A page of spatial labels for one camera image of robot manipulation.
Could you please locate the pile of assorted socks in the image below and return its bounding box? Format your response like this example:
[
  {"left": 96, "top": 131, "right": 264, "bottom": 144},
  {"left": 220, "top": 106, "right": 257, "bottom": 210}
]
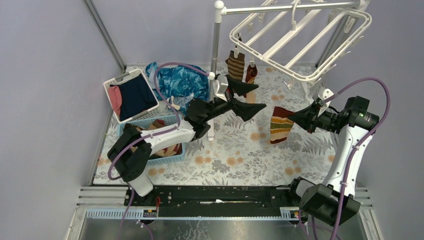
[{"left": 124, "top": 119, "right": 182, "bottom": 159}]

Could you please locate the light blue sock basket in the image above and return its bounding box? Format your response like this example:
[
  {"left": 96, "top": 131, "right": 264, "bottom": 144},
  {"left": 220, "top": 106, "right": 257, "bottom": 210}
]
[{"left": 117, "top": 114, "right": 186, "bottom": 166}]

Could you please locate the red cuff multicolour sock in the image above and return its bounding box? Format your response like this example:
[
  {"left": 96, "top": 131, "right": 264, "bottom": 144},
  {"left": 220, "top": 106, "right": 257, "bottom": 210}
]
[
  {"left": 244, "top": 65, "right": 258, "bottom": 104},
  {"left": 269, "top": 106, "right": 294, "bottom": 144}
]

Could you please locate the floral patterned table mat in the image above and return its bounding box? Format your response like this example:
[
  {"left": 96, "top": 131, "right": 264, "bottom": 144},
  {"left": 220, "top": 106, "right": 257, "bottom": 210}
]
[{"left": 93, "top": 65, "right": 337, "bottom": 187}]

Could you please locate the white plastic basket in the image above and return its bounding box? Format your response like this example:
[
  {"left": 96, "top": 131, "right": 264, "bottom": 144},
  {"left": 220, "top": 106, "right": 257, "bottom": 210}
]
[{"left": 103, "top": 68, "right": 160, "bottom": 124}]

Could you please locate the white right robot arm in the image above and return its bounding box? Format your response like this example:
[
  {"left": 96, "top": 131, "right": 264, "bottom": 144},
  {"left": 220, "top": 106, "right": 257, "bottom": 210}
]
[{"left": 286, "top": 96, "right": 380, "bottom": 227}]

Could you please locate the blue patterned cloth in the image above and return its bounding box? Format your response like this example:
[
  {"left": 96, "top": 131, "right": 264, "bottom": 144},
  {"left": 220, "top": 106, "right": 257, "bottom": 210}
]
[{"left": 145, "top": 62, "right": 209, "bottom": 115}]

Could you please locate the brown striped sock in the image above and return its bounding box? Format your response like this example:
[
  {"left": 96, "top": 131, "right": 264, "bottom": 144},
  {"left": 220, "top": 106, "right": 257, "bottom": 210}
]
[
  {"left": 225, "top": 50, "right": 245, "bottom": 81},
  {"left": 235, "top": 33, "right": 242, "bottom": 42}
]

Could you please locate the silver white drying rack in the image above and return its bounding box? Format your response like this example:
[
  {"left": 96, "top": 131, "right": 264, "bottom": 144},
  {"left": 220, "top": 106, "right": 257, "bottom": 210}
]
[{"left": 204, "top": 0, "right": 374, "bottom": 143}]

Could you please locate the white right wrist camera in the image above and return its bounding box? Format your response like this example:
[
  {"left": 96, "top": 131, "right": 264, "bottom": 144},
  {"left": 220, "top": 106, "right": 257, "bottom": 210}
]
[{"left": 316, "top": 88, "right": 334, "bottom": 108}]

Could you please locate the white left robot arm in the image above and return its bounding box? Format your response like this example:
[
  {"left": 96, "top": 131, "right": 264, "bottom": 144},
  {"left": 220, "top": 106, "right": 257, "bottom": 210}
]
[{"left": 107, "top": 74, "right": 266, "bottom": 206}]

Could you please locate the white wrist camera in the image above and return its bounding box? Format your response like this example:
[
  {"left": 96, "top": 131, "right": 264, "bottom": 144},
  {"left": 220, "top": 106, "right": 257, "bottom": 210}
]
[
  {"left": 207, "top": 71, "right": 229, "bottom": 101},
  {"left": 316, "top": 88, "right": 334, "bottom": 108}
]

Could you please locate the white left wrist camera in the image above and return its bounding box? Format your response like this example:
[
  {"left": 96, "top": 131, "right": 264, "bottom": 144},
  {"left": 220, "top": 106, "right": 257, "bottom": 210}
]
[{"left": 207, "top": 71, "right": 229, "bottom": 101}]

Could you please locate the white clip drying hanger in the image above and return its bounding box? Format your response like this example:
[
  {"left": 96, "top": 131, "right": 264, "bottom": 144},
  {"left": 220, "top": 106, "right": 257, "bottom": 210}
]
[{"left": 228, "top": 0, "right": 373, "bottom": 90}]

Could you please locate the pink folded garment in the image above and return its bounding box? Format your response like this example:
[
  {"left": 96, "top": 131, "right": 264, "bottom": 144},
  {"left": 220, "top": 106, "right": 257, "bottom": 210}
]
[{"left": 107, "top": 85, "right": 123, "bottom": 117}]

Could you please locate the dark navy folded garment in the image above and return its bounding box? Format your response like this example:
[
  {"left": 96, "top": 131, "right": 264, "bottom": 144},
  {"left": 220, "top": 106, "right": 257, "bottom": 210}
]
[{"left": 111, "top": 74, "right": 158, "bottom": 122}]

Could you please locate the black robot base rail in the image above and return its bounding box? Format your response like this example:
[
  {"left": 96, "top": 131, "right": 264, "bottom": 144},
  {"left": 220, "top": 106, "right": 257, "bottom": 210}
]
[{"left": 123, "top": 185, "right": 301, "bottom": 218}]

